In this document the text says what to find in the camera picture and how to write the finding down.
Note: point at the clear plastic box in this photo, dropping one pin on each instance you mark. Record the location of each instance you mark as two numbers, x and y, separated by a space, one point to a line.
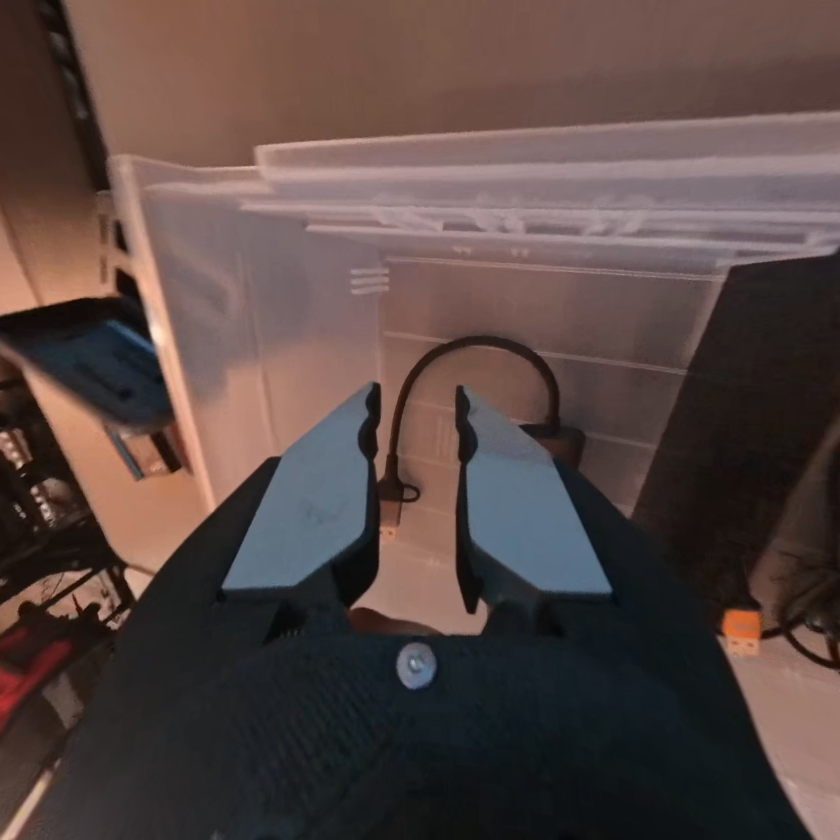
295 328

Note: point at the dark blue object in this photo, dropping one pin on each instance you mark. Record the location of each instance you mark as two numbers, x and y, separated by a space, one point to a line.
85 361

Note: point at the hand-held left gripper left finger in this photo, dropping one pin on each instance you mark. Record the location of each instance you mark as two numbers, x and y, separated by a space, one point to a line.
308 512

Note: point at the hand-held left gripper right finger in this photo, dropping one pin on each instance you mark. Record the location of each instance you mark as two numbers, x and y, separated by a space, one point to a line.
525 518

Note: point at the black usb hub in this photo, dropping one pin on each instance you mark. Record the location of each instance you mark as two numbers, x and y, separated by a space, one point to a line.
551 443

